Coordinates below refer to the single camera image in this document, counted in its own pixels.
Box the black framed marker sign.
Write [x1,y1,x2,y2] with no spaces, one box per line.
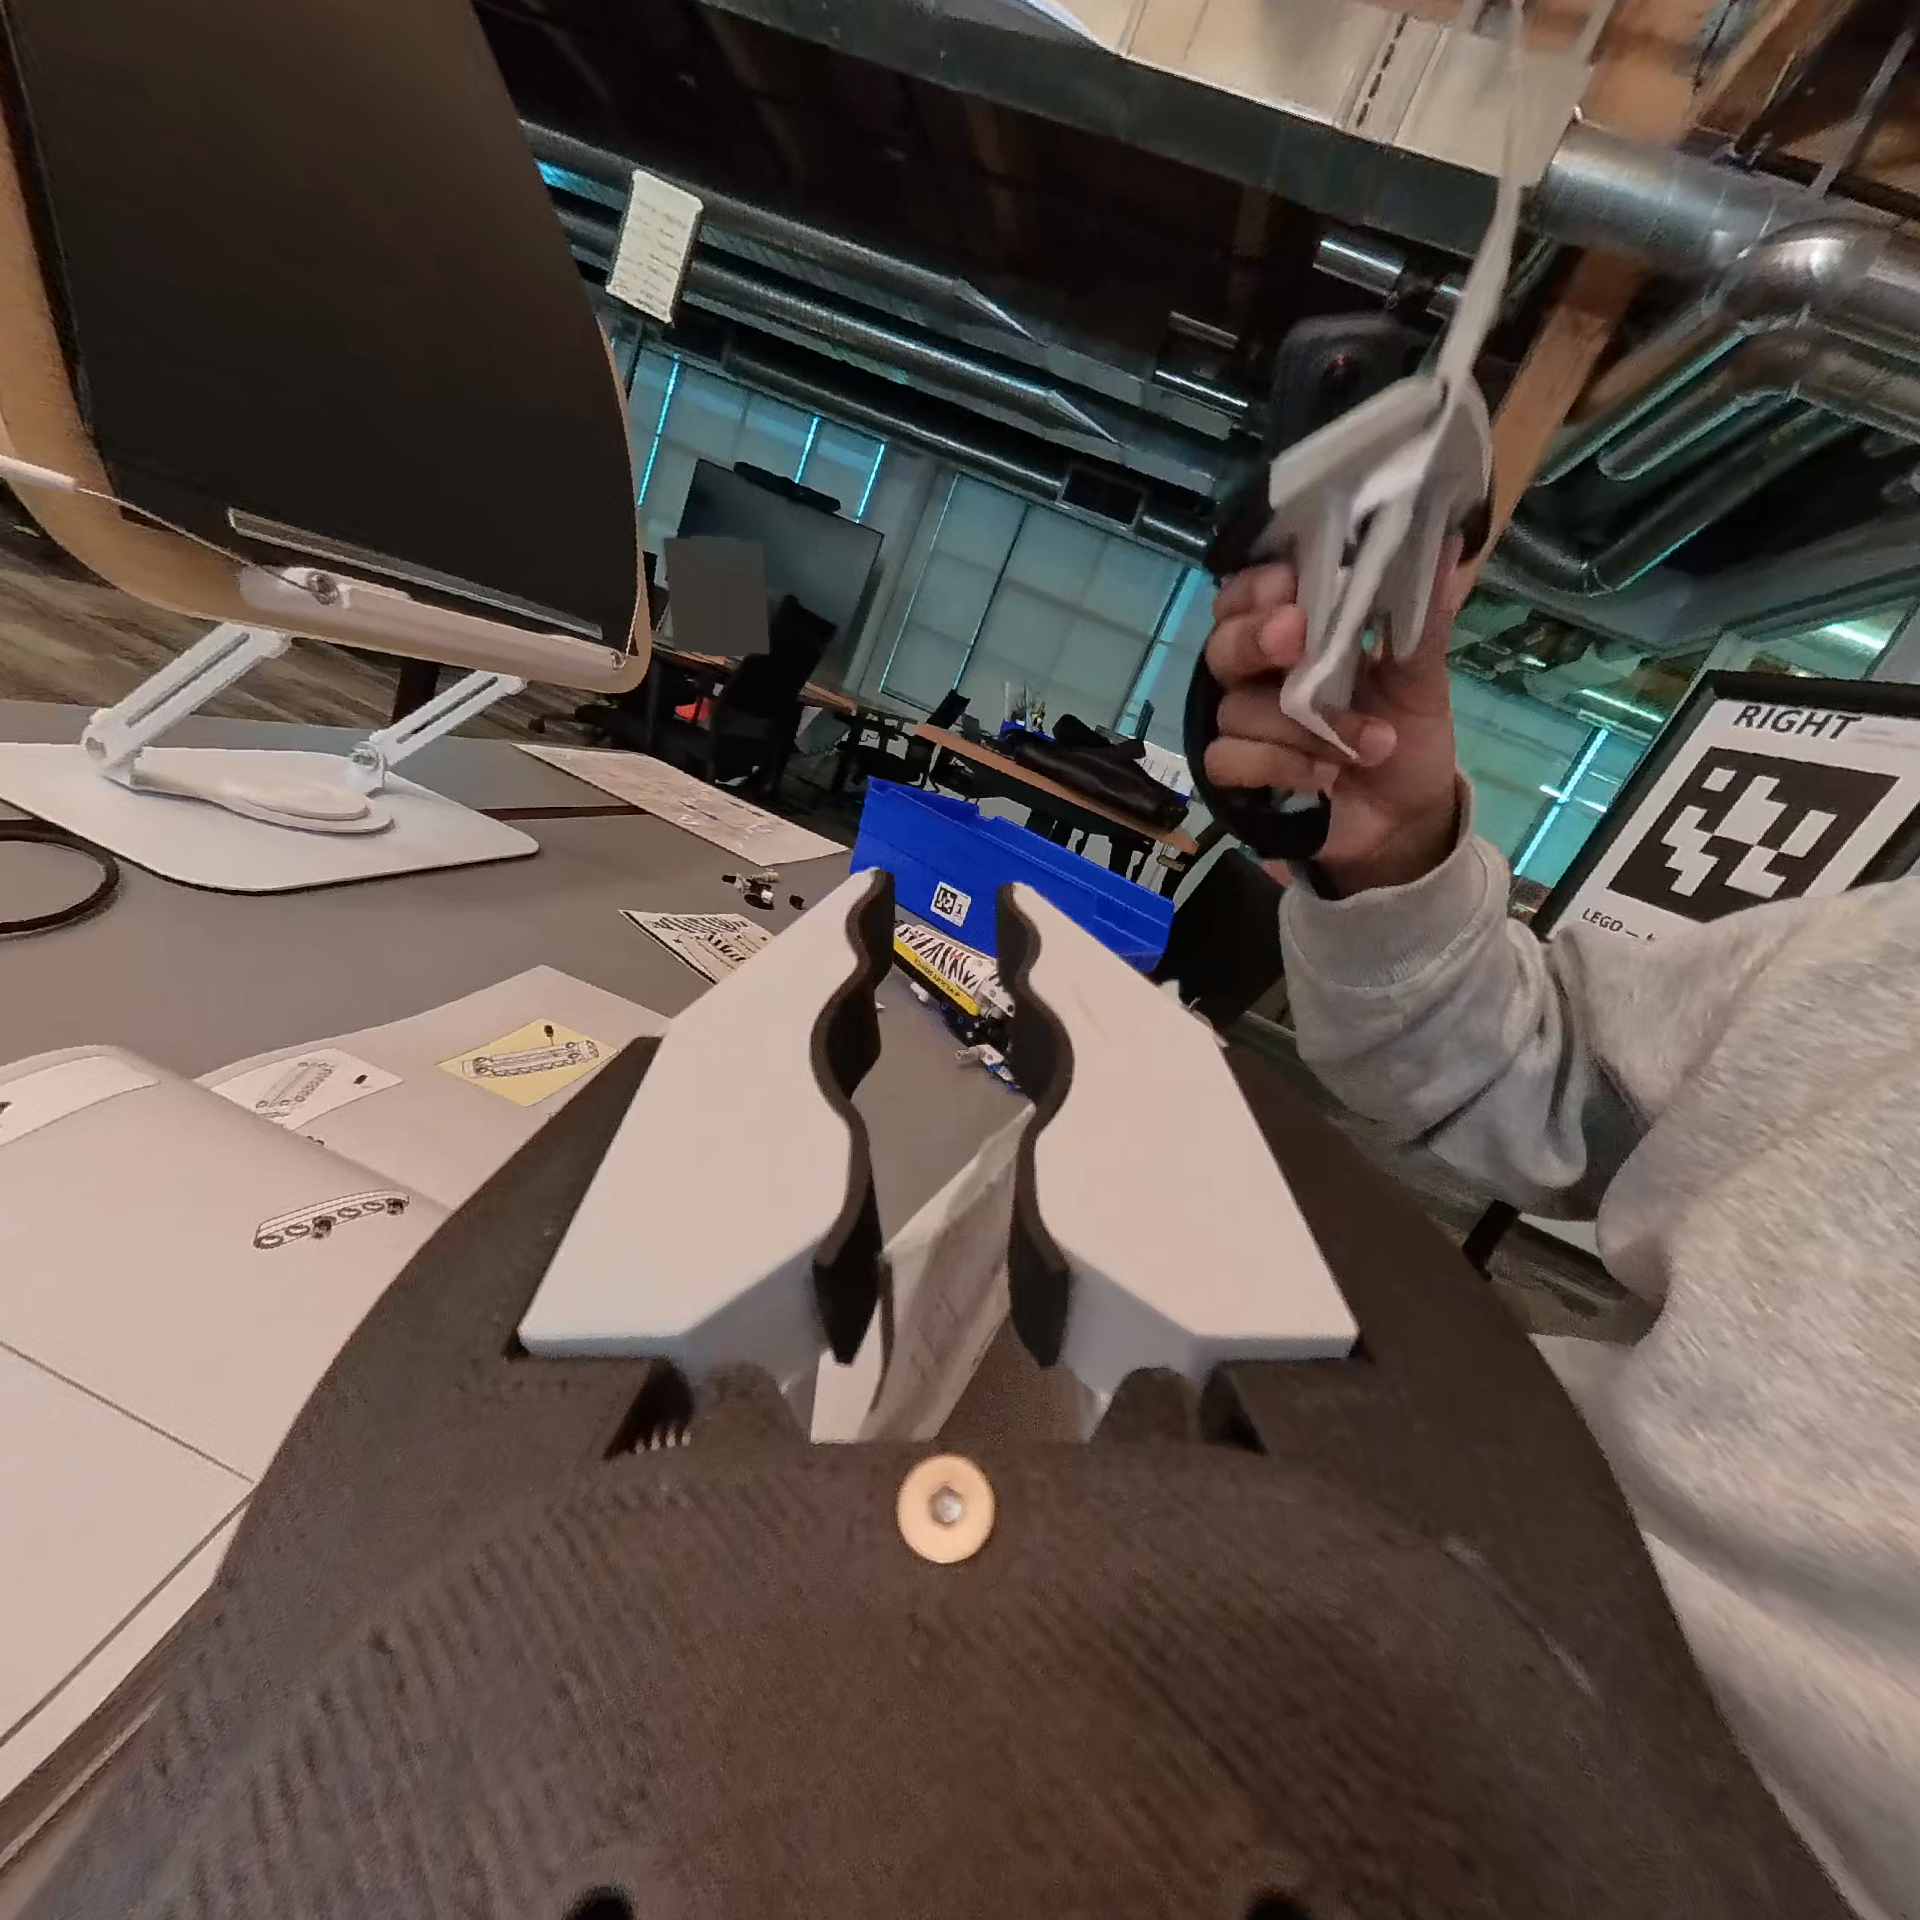
[1560,673,1920,940]

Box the torn white paper strip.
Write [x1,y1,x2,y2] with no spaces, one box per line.
[1424,0,1596,408]

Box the instruction booklet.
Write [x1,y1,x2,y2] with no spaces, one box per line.
[0,968,670,1757]

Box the wooden support post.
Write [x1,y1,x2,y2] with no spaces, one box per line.
[1485,248,1636,513]

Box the yellow zebra lego model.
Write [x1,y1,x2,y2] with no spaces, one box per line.
[891,914,1041,1088]

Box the black computer monitor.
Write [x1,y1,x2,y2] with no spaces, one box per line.
[675,457,888,664]

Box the blue plastic bin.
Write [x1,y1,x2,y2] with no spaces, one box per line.
[852,777,1174,976]

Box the white paper parts bag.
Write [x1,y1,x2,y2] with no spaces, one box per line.
[809,1106,1041,1445]

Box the wood-backed black panel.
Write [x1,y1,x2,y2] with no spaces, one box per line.
[0,0,654,696]

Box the zebra sticker sheet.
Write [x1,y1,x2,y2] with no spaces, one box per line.
[622,908,774,986]

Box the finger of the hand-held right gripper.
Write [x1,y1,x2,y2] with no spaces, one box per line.
[1267,378,1453,725]
[1371,392,1497,657]

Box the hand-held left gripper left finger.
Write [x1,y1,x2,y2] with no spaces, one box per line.
[516,867,896,1370]

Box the white printed paper sheet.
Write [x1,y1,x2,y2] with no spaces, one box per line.
[516,744,848,865]

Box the hanging white paper note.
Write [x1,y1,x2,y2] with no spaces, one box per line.
[603,169,705,325]

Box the white tablet stand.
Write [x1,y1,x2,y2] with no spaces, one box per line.
[0,562,625,893]

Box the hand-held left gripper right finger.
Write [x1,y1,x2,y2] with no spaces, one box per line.
[995,883,1362,1393]

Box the background wooden table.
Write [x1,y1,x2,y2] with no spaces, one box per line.
[914,725,1203,865]

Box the black bag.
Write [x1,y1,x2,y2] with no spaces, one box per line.
[1036,717,1194,828]

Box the black office chair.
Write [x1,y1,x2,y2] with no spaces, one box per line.
[1171,848,1291,1029]

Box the person's right hand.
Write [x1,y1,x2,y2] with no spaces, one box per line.
[1205,533,1470,904]

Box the person's right forearm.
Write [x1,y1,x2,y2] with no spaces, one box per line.
[1283,816,1652,1216]

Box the black cable with plug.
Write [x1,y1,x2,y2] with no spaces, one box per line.
[0,833,121,940]

